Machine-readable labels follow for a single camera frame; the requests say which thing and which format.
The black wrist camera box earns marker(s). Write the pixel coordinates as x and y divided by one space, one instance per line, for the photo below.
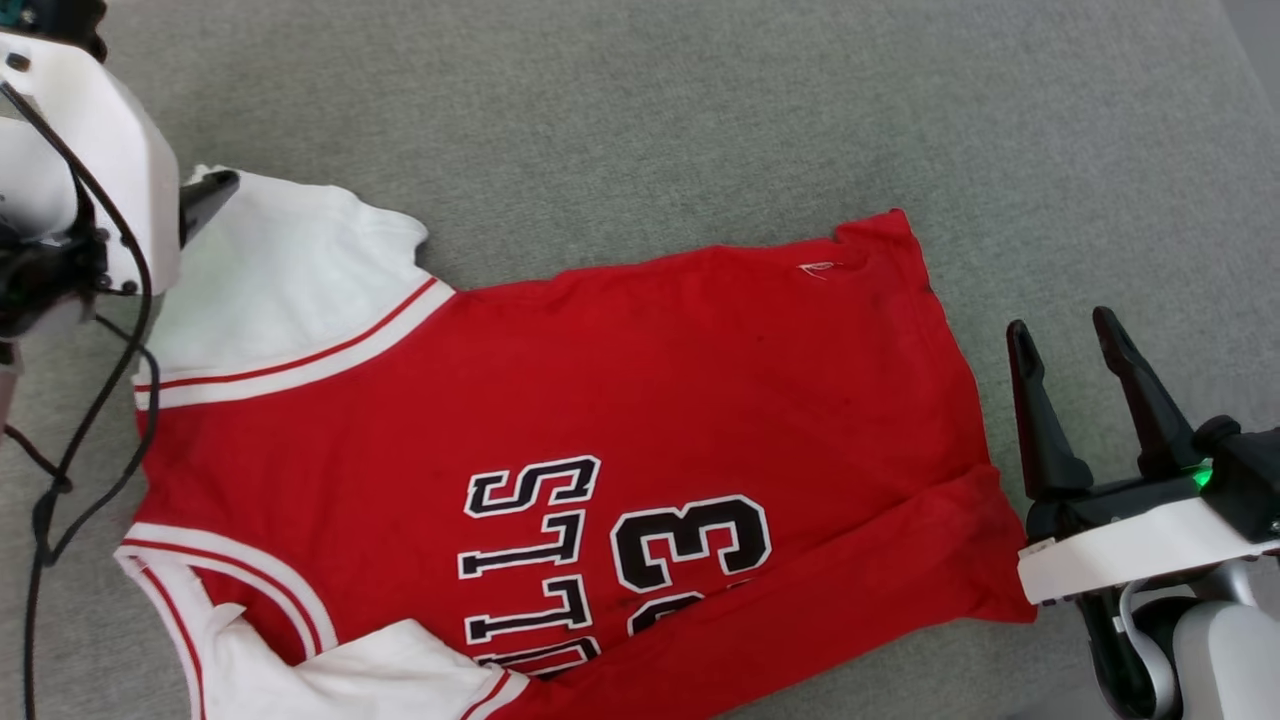
1250 480
60 15

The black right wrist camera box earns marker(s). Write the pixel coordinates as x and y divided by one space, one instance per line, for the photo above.
1250 480

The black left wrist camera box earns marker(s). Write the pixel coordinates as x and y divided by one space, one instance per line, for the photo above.
60 15

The red and white basketball jersey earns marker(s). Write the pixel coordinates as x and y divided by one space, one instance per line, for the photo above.
600 380

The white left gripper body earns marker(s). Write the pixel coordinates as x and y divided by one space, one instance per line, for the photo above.
115 160

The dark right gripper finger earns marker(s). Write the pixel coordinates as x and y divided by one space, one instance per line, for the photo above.
1045 430
1150 410

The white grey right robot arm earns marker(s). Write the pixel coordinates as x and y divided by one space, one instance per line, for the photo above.
1220 660

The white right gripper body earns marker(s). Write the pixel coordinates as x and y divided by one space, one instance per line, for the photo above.
1130 550

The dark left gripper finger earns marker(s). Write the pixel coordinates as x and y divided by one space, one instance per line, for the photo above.
205 200

